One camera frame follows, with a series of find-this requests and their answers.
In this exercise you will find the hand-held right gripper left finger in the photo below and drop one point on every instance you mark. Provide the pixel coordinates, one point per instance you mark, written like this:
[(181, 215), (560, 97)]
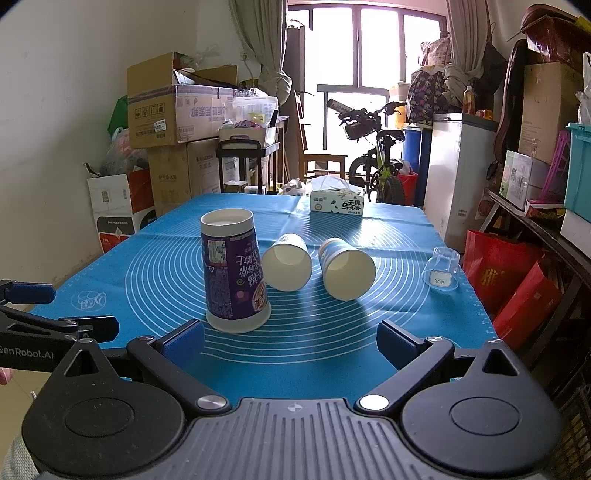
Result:
[(183, 345)]

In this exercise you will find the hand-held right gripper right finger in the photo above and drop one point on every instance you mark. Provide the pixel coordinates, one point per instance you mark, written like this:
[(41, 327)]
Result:
[(390, 344)]

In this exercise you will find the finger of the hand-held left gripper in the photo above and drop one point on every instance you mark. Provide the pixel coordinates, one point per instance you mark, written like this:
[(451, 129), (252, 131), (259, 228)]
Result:
[(32, 294), (92, 327)]

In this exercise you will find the blue and white paper cup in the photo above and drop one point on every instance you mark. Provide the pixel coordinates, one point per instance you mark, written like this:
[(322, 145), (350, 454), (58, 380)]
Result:
[(348, 277)]

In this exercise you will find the plain white paper cup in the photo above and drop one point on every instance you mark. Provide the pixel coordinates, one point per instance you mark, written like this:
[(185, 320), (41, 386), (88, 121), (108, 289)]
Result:
[(286, 267)]

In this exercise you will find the tall purple paper cup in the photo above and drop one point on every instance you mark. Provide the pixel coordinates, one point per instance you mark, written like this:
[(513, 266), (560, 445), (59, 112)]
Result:
[(231, 277)]

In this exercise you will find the small clear plastic cup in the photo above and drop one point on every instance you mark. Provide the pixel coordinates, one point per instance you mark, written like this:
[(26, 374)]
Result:
[(441, 272)]

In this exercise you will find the person's left hand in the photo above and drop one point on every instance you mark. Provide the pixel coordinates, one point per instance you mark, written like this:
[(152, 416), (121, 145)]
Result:
[(3, 376)]

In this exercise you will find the blue silicone baking mat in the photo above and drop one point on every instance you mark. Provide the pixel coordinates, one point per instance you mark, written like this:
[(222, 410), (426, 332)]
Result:
[(323, 332)]

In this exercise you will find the grey cloth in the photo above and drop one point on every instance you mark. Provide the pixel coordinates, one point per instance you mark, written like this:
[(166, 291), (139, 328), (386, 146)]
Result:
[(16, 461)]

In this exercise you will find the red and white cardboard box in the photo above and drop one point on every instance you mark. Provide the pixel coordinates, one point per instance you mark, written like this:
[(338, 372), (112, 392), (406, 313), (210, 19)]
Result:
[(115, 207)]

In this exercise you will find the red gift bag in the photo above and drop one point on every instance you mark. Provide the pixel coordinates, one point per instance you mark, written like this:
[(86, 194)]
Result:
[(535, 309), (494, 267)]

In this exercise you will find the white and green tissue box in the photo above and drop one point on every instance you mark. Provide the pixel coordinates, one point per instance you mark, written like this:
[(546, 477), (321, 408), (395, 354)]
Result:
[(337, 203)]

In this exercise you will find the red bucket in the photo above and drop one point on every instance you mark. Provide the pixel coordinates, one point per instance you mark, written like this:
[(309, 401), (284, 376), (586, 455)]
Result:
[(408, 187)]

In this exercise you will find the black and green bicycle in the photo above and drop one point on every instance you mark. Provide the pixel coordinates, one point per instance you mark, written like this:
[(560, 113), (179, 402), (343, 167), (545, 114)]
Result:
[(385, 180)]

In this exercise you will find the brown and white cardboard box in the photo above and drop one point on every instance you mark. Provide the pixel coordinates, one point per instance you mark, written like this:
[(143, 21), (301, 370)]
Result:
[(171, 180)]

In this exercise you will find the grey plastic bag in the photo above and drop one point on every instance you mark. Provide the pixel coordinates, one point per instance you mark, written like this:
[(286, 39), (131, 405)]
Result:
[(122, 154)]

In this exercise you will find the white chest freezer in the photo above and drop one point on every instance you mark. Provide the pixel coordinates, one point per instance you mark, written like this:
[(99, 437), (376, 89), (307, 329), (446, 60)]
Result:
[(457, 184)]

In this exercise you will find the white plastic bag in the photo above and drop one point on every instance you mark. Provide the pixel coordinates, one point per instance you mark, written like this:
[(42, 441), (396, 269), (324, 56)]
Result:
[(325, 181)]

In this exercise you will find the dark side table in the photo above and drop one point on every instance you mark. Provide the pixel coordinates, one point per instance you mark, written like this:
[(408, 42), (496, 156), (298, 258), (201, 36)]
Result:
[(545, 240)]

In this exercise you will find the wooden chair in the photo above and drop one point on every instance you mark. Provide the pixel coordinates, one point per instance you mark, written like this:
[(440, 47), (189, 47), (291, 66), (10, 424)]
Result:
[(323, 159)]

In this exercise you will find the blue water barrel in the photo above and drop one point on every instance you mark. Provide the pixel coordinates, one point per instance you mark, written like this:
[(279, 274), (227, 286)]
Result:
[(411, 147)]

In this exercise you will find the green bag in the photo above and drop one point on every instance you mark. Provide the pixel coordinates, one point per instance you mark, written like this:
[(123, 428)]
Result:
[(117, 115)]

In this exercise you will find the black utility trolley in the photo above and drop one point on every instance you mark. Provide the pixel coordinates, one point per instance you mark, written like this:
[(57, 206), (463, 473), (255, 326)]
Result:
[(244, 150)]

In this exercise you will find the black plastic crate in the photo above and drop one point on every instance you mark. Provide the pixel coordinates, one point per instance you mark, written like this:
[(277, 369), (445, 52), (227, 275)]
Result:
[(575, 434)]

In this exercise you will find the white and green carton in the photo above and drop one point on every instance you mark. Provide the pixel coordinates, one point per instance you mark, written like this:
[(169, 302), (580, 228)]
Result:
[(519, 177)]

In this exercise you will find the open brown cardboard box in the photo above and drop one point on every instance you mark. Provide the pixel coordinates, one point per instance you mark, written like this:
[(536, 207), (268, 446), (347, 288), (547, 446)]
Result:
[(152, 115)]

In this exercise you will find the pink plastic rack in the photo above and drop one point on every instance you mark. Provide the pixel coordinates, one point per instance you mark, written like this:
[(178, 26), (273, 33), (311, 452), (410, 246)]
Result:
[(556, 161)]

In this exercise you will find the floral fabric bag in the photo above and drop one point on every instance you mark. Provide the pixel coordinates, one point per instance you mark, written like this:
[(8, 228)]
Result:
[(431, 97)]

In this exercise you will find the orange liquid bottle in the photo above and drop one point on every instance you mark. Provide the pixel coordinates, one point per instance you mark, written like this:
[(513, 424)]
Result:
[(469, 101)]

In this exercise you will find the teal plastic crate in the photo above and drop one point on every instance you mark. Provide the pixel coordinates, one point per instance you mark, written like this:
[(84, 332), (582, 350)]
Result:
[(581, 170)]

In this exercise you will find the dark guitar case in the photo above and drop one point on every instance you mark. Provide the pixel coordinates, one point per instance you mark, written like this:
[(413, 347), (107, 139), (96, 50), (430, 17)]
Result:
[(508, 101)]

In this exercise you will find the tall brown cardboard box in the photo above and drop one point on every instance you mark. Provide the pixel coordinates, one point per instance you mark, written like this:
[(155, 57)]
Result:
[(547, 110)]

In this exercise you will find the dark framed window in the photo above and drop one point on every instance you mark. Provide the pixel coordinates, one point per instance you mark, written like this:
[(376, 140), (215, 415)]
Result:
[(360, 55)]

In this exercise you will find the grey tied curtain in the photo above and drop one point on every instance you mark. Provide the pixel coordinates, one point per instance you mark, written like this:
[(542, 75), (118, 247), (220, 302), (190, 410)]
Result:
[(272, 55)]

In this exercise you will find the beige curtain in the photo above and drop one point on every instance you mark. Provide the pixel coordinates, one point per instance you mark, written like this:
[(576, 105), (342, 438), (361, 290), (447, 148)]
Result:
[(466, 37)]

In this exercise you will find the brown suitcase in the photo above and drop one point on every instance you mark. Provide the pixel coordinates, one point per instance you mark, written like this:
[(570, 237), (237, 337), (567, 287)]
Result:
[(554, 32)]

